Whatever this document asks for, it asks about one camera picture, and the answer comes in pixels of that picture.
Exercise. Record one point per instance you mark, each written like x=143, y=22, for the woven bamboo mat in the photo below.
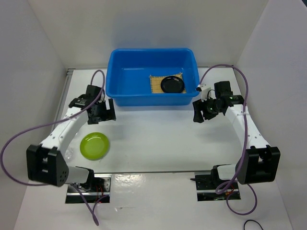
x=156, y=80

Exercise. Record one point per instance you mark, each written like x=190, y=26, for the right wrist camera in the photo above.
x=205, y=91

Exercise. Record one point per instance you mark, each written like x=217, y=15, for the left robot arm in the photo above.
x=46, y=162

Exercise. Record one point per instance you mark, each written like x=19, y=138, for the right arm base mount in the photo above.
x=206, y=184

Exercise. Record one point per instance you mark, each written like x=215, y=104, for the green plastic plate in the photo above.
x=94, y=146

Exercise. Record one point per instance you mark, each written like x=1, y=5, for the blue plastic bin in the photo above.
x=129, y=72

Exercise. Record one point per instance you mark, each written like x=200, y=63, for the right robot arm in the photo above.
x=260, y=160

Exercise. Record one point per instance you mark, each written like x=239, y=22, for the black plate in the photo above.
x=172, y=84

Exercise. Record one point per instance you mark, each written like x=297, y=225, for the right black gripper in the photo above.
x=198, y=105

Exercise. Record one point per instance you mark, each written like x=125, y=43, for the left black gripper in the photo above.
x=109, y=114

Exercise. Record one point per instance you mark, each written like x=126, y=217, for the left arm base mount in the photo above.
x=99, y=191

